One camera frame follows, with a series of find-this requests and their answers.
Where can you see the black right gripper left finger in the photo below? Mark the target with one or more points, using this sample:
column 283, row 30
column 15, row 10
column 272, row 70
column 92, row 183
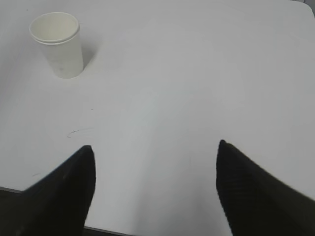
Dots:
column 57, row 205

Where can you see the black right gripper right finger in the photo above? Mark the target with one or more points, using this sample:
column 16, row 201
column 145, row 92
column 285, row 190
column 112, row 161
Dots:
column 256, row 203

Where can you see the white paper cup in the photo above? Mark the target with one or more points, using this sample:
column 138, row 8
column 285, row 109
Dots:
column 57, row 34

